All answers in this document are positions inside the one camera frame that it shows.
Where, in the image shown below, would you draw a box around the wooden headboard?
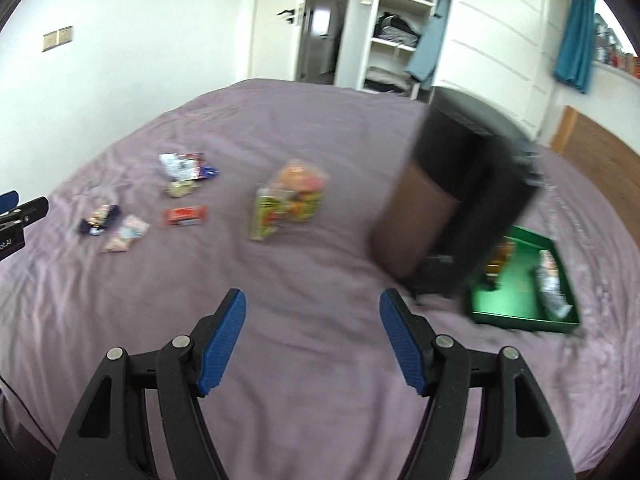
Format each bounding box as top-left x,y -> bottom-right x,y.
550,105 -> 640,245

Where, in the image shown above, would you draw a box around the purple bed sheet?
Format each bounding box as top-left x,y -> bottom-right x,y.
0,78 -> 640,480

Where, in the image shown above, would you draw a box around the clear bag of colourful snacks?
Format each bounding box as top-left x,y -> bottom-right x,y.
269,159 -> 329,222

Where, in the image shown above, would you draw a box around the small red candy packet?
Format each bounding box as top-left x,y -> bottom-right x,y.
163,206 -> 208,226

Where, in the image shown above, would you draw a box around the black and bronze electric kettle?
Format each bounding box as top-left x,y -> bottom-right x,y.
370,87 -> 544,297

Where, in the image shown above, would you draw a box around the dark blue butter cookies packet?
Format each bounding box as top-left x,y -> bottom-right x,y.
77,204 -> 122,236

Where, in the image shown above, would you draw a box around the folded white linens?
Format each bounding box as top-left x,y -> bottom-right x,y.
363,66 -> 413,94

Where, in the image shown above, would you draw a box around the white blue peanut snack packet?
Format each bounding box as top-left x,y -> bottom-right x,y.
535,249 -> 573,320

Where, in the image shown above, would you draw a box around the pink white cartoon snack packet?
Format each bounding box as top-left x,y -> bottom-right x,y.
102,214 -> 150,252

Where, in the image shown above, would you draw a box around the olive green pastry packet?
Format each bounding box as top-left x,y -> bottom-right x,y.
165,180 -> 200,198

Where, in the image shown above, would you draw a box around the green metal tray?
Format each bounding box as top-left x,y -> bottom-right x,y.
465,226 -> 582,334

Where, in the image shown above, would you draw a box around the row of books on shelf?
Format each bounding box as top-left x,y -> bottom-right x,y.
594,13 -> 639,79

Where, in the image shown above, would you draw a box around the teal curtain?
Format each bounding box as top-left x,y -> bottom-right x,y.
553,0 -> 596,94

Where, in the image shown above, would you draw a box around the white blue red wafer packet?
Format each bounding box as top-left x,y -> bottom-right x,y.
158,152 -> 218,182

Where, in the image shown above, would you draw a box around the light blue hanging jacket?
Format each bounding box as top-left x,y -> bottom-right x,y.
406,0 -> 451,89

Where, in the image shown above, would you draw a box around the folded dark clothes pile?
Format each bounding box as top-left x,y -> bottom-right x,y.
373,12 -> 421,48

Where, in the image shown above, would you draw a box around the brown nutrition snack packet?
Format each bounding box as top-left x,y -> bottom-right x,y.
484,237 -> 515,290

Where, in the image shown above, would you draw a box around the white door with black handle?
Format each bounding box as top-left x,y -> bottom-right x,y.
248,0 -> 306,80

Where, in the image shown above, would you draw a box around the white wardrobe with shelves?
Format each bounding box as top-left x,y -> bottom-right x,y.
334,0 -> 570,139

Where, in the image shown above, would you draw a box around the wall light switches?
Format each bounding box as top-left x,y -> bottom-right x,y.
42,26 -> 74,52

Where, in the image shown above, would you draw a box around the green snack packet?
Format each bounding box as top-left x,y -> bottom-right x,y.
250,186 -> 288,242

